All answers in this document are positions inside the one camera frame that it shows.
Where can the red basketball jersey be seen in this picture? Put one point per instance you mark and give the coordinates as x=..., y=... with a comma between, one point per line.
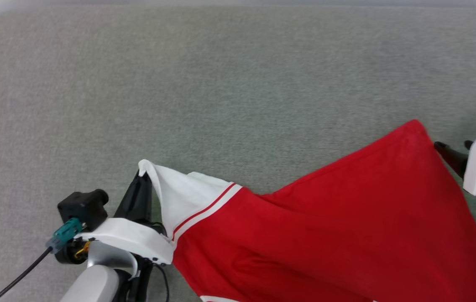
x=347, y=235

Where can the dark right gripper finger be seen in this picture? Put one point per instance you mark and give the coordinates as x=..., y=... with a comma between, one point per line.
x=454, y=159

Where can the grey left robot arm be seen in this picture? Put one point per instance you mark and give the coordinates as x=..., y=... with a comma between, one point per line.
x=95, y=285

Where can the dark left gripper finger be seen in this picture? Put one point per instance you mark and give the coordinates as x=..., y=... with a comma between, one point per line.
x=146, y=201
x=129, y=203

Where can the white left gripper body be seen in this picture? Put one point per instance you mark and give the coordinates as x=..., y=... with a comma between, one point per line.
x=137, y=237

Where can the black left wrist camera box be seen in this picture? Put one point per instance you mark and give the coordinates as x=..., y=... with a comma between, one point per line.
x=82, y=207

